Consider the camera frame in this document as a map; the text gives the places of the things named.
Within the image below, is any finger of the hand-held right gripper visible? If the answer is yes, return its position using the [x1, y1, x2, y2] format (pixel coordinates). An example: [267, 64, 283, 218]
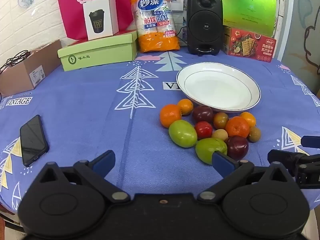
[267, 149, 310, 172]
[301, 136, 320, 148]

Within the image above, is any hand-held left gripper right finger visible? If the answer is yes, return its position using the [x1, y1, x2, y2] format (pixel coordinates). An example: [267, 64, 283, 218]
[197, 150, 297, 204]

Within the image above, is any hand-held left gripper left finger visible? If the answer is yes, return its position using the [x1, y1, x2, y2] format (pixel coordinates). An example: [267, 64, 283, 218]
[36, 150, 131, 205]

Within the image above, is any dark purple plum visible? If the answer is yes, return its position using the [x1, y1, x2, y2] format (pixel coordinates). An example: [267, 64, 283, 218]
[192, 105, 214, 124]
[226, 135, 249, 160]

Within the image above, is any green plum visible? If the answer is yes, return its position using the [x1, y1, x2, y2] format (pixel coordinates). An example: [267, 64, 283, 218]
[168, 120, 198, 148]
[195, 138, 228, 165]

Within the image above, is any tan longan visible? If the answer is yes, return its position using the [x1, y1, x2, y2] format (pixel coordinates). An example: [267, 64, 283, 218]
[247, 126, 262, 142]
[211, 129, 228, 142]

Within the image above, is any red tomato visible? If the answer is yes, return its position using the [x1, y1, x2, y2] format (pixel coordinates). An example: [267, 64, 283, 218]
[194, 121, 213, 140]

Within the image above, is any large orange tangerine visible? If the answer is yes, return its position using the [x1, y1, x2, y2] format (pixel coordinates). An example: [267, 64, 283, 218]
[226, 117, 250, 138]
[160, 104, 182, 128]

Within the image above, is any red and yellow plum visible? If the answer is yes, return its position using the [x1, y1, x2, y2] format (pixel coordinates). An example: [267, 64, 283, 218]
[213, 112, 229, 130]

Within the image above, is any small orange tangerine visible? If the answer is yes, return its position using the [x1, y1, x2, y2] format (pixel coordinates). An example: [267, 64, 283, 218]
[177, 99, 194, 116]
[240, 112, 256, 128]

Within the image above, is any white round plate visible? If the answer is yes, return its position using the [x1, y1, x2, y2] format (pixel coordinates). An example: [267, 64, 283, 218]
[176, 62, 261, 113]

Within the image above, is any blue printed tablecloth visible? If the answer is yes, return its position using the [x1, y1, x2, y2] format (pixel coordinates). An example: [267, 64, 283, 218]
[0, 49, 320, 213]

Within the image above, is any black smartphone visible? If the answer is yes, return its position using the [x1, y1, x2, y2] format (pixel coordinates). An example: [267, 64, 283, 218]
[20, 115, 50, 167]

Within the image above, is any green shoe box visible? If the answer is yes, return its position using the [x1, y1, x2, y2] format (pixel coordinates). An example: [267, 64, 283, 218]
[57, 32, 138, 72]

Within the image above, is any red cracker box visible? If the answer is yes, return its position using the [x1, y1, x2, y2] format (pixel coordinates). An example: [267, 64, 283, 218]
[223, 25, 276, 63]

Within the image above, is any brown cardboard box white label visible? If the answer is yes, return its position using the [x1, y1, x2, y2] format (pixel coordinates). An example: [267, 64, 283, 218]
[0, 39, 62, 97]

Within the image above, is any black speaker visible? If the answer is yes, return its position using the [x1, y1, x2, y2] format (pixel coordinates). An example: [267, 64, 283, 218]
[187, 0, 224, 56]

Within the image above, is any white box with cup print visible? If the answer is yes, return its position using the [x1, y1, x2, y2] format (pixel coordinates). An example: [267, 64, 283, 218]
[83, 0, 119, 41]

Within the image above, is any green gift box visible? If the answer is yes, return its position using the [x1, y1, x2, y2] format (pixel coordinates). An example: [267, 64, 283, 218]
[214, 0, 278, 38]

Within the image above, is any orange paper cup pack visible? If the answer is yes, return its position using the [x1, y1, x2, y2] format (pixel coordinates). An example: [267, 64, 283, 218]
[130, 0, 181, 53]

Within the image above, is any pink paper bag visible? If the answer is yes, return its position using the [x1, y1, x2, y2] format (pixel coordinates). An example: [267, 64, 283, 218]
[55, 0, 134, 40]

